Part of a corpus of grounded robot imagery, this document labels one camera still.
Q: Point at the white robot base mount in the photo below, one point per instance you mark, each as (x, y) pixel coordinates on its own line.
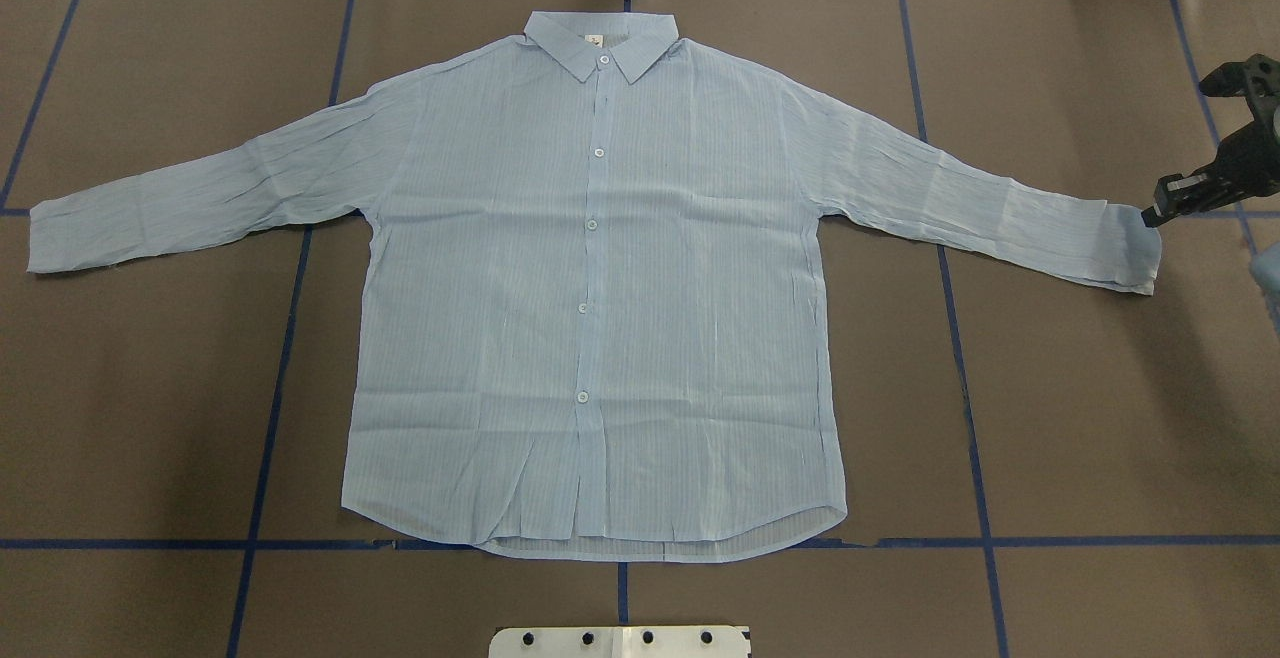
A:
(623, 641)

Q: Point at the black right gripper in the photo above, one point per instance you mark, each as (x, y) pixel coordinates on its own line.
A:
(1243, 160)

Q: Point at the light blue button-up shirt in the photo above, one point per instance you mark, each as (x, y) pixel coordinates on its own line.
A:
(594, 320)

